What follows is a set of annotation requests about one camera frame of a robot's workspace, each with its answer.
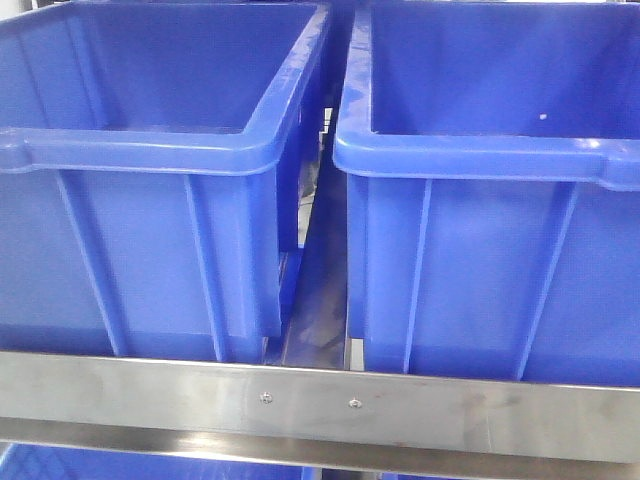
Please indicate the shelf blue bin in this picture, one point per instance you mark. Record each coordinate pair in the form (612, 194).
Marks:
(491, 153)
(151, 158)

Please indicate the steel shelf front beam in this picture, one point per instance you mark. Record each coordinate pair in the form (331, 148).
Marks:
(453, 428)

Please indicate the upper shelf blue bin left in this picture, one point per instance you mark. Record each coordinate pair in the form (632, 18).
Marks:
(151, 158)

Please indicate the upper shelf blue bin right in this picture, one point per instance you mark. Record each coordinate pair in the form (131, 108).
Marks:
(491, 153)

